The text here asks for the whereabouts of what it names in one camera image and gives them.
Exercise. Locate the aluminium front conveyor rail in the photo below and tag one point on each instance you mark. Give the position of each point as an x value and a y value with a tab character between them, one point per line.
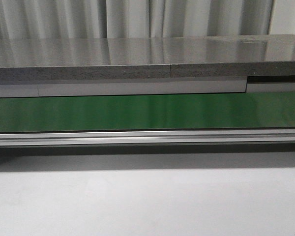
147	137

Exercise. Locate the grey rear conveyor rail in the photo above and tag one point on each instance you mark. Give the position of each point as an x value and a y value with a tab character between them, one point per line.
182	85

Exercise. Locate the white pleated curtain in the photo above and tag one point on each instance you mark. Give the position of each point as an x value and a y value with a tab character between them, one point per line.
41	19

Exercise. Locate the green conveyor belt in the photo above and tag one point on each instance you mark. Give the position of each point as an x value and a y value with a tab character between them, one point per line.
148	112

